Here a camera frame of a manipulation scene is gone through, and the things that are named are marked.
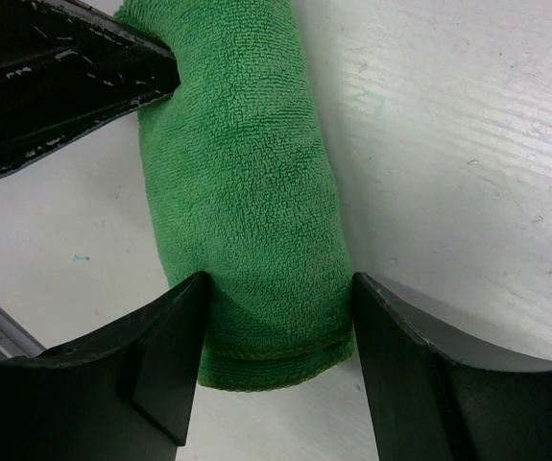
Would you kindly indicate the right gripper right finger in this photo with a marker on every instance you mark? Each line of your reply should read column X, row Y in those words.
column 436, row 392

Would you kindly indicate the green towel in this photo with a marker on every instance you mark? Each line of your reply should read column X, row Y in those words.
column 239, row 186

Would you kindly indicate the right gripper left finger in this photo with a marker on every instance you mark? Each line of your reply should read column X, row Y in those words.
column 121, row 392

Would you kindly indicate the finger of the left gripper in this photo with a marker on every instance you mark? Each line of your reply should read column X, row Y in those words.
column 66, row 70

